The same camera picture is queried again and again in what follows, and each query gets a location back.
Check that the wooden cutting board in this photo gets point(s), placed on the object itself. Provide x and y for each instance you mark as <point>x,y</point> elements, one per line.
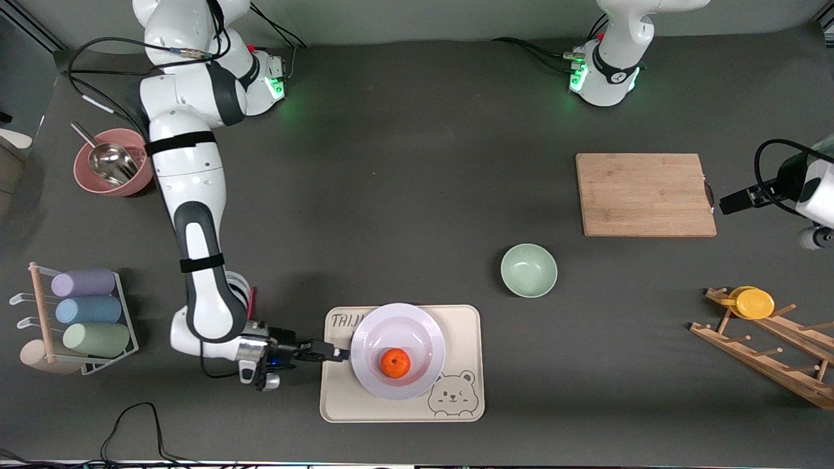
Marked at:
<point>645,195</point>

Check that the cream tray with bear print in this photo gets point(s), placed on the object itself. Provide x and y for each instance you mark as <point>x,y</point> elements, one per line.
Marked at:
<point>462,339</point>

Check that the yellow cup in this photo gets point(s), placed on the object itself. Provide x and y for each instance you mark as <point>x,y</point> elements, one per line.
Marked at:
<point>754,303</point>

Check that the green cup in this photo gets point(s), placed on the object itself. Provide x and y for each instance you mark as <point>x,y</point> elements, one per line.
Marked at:
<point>96,339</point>

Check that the beige cup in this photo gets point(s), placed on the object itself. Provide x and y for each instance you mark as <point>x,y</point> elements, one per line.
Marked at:
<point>32,355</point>

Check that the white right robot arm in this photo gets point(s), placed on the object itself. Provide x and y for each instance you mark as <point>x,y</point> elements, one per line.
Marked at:
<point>195,195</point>

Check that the pale green bowl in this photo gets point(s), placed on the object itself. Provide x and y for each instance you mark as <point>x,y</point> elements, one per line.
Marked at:
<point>528,270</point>

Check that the white curved object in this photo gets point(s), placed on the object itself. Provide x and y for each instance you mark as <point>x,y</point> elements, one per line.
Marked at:
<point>14,138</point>

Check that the white round plate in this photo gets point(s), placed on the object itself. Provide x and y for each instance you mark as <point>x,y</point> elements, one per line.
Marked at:
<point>404,326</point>

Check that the purple cup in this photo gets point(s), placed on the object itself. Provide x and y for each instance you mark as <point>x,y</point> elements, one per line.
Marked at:
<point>83,283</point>

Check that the pink bowl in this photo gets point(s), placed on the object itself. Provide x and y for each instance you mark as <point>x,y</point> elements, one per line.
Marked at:
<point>85,179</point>

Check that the blue cup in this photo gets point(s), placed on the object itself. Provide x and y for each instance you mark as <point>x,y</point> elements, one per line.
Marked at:
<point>88,310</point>

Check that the metal scoop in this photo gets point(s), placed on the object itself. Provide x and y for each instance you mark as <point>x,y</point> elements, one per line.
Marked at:
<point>111,163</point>

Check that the orange fruit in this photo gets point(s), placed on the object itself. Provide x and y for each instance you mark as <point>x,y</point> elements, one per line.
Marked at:
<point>396,363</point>

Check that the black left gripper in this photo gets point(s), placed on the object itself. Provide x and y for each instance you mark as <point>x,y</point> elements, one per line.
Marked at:
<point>770,189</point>

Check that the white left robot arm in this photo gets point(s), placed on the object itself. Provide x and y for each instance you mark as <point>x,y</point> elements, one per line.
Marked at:
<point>612,65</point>

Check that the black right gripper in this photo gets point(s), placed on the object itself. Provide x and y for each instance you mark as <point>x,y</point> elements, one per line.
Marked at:
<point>291,347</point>

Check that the pink folded cloth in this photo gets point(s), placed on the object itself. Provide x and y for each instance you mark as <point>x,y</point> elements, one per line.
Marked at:
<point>251,303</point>

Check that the wooden peg drying rack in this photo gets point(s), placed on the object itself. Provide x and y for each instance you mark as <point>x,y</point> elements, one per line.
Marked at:
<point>769,365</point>

